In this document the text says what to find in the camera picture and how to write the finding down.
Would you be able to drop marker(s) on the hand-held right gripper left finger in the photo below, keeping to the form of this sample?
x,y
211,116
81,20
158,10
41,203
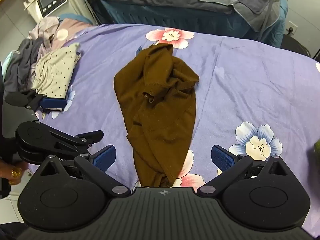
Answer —
x,y
103,158

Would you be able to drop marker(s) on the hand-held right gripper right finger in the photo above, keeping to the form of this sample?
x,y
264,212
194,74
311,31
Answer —
x,y
222,158

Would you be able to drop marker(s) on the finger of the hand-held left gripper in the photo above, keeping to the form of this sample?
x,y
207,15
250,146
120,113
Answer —
x,y
85,137
53,102

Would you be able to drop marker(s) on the brown sweater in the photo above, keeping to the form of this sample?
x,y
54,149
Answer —
x,y
160,105

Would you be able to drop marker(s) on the person's left hand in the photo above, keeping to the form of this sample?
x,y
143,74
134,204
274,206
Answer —
x,y
13,172

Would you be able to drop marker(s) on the cream polka dot garment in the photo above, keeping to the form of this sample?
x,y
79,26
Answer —
x,y
55,70

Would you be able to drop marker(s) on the grey garment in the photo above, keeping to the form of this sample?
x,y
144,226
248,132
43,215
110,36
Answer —
x,y
22,65

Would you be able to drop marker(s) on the light blue cloth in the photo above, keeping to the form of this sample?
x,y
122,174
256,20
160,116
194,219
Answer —
x,y
10,56

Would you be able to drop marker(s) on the lilac crumpled garment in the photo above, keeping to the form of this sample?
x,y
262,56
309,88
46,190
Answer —
x,y
42,30

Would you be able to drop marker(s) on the pink floral cloth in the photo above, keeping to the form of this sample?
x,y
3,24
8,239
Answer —
x,y
70,28

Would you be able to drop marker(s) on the purple floral bedsheet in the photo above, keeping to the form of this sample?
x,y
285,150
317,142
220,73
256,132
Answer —
x,y
250,80

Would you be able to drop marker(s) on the green object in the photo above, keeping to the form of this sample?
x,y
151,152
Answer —
x,y
317,152

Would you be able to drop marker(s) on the white appliance with control panel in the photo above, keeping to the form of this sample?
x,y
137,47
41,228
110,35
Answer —
x,y
75,5

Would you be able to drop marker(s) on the black chair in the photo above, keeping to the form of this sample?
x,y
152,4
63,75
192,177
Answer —
x,y
296,45

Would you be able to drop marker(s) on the blue quilted bed cover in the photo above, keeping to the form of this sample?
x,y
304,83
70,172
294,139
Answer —
x,y
175,20

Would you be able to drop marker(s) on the wall socket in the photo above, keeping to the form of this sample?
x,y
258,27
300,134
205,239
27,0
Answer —
x,y
292,27

